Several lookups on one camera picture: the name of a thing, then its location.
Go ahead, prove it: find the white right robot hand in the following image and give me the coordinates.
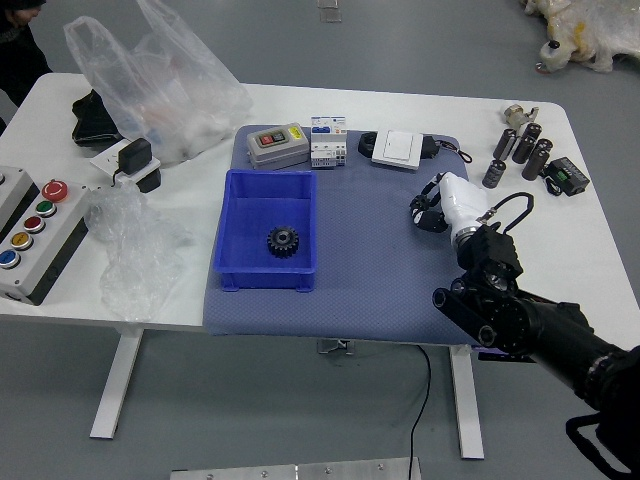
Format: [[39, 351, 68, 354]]
[[409, 171, 490, 245]]

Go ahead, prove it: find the big black gear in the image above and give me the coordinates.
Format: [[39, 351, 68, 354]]
[[266, 225, 300, 261]]

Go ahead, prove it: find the blue plastic box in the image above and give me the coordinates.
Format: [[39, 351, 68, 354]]
[[214, 168, 319, 293]]

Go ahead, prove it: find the grey coloured button control box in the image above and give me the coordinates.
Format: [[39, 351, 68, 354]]
[[0, 177, 97, 307]]

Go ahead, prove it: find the silver metal connector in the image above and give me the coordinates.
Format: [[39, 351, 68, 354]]
[[502, 103, 542, 129]]

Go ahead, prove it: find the black module with green terminal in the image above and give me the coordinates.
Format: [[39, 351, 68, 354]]
[[542, 156, 592, 197]]

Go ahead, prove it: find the blue-grey padded mat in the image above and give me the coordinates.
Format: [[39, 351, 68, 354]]
[[202, 124, 484, 347]]

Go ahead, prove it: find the white circuit breaker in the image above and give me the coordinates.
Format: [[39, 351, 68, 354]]
[[309, 115, 349, 170]]

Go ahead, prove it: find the black table control panel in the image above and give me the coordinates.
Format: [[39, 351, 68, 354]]
[[477, 349, 534, 363]]

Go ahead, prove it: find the white table leg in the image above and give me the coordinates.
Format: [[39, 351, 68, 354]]
[[447, 345, 485, 460], [89, 328, 147, 440]]

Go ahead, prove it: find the white wrapped bundle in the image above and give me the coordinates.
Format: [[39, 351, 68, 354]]
[[522, 0, 640, 74]]

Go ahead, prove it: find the metal floor plate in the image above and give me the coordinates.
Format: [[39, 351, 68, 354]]
[[317, 0, 344, 24]]

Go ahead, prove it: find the black block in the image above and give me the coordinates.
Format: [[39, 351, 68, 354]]
[[135, 168, 163, 194]]

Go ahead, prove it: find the large clear plastic bag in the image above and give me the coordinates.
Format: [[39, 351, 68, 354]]
[[62, 0, 255, 169]]

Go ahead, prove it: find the black power adapter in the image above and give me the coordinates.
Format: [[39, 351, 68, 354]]
[[110, 138, 153, 189]]

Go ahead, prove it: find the crumpled clear plastic wrap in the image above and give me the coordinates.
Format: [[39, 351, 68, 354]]
[[84, 180, 197, 324]]

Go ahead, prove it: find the white socket plate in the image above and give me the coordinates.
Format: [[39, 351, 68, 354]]
[[89, 139, 163, 177]]

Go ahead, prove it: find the black plastic tray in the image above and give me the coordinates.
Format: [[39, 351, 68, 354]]
[[71, 89, 126, 147]]

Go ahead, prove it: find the person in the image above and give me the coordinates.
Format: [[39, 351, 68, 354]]
[[0, 0, 54, 136]]

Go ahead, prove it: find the black adapter with wires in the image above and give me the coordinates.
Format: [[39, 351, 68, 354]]
[[421, 134, 474, 164]]

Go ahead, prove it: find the white wall switch panel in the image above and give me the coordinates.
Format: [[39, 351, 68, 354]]
[[370, 129, 424, 174]]

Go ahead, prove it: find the metal bracket under table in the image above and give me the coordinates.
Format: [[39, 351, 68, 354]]
[[315, 338, 355, 357]]

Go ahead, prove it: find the black floor cable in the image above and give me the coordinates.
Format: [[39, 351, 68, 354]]
[[408, 344, 433, 480]]

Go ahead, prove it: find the grey push button switch box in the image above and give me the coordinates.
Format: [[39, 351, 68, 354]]
[[245, 122, 310, 170]]

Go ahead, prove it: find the grey metal base plate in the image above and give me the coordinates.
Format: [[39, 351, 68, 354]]
[[169, 456, 422, 480]]

